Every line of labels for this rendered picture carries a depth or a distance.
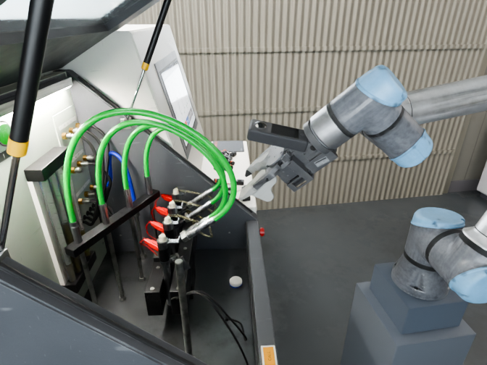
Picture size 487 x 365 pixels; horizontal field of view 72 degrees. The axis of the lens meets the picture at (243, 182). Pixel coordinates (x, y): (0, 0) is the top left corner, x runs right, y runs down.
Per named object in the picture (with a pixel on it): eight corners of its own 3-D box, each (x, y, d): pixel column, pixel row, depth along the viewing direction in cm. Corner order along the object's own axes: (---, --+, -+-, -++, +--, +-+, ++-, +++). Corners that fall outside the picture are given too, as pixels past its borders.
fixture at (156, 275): (189, 333, 89) (184, 290, 82) (151, 334, 89) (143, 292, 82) (198, 252, 120) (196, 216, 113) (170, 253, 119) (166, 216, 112)
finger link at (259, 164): (259, 188, 79) (286, 176, 72) (240, 173, 77) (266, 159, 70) (264, 178, 80) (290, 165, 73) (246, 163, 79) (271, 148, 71)
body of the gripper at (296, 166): (291, 195, 68) (339, 162, 62) (261, 169, 66) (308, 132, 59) (293, 171, 74) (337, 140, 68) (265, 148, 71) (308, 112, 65)
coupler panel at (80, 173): (90, 219, 99) (65, 116, 85) (78, 220, 98) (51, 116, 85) (104, 198, 110) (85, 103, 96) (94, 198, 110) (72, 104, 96)
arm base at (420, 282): (425, 261, 105) (434, 235, 100) (461, 297, 92) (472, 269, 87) (381, 266, 103) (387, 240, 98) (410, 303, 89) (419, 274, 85)
